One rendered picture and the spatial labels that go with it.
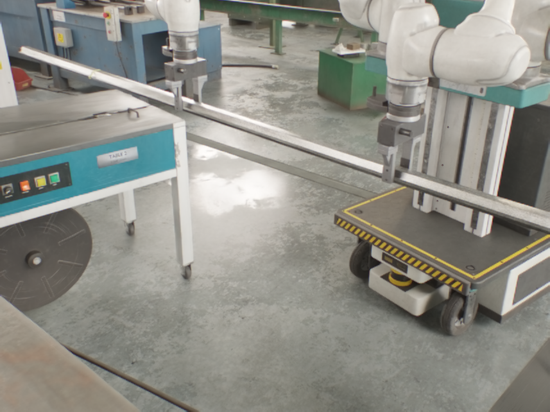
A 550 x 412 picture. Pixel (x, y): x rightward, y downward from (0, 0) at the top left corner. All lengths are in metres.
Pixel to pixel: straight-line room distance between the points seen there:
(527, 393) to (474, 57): 0.61
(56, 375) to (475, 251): 1.67
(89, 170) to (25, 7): 4.10
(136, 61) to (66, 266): 2.61
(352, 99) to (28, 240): 3.20
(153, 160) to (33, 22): 3.97
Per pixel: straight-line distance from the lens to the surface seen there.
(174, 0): 1.82
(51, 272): 2.47
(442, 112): 2.39
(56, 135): 2.23
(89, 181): 2.19
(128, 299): 2.55
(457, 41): 1.24
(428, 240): 2.34
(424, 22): 1.29
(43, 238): 2.40
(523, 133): 2.39
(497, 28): 1.25
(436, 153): 2.45
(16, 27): 6.41
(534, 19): 1.94
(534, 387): 1.13
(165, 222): 3.10
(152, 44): 5.50
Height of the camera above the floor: 1.45
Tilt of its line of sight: 25 degrees down
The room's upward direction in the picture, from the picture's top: 1 degrees clockwise
